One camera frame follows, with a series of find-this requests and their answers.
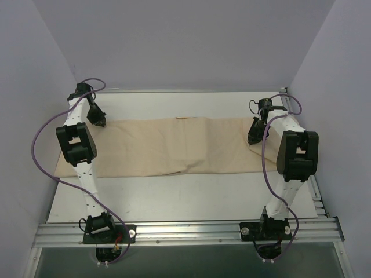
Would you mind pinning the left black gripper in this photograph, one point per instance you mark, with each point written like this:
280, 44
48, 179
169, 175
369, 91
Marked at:
97, 116

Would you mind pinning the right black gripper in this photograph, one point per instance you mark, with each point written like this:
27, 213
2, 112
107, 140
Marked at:
255, 133

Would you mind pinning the beige cloth surgical kit roll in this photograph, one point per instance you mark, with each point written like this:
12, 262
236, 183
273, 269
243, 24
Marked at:
144, 148

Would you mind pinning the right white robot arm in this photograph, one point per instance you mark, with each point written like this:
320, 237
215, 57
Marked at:
297, 160

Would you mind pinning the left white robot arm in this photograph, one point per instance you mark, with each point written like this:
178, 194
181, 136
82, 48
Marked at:
79, 150

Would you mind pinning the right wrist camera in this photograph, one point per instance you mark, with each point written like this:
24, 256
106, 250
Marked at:
265, 104

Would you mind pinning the back aluminium rail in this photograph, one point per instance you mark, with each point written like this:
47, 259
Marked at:
118, 90

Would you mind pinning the aluminium rail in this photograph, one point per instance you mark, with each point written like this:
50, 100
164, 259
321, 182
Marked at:
118, 90
185, 234

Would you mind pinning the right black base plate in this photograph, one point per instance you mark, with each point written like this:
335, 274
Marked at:
258, 231

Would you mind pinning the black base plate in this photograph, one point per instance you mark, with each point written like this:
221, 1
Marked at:
258, 231
118, 235

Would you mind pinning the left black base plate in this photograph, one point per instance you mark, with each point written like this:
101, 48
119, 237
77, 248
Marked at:
118, 235

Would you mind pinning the front aluminium rail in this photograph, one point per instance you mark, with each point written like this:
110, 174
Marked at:
185, 234

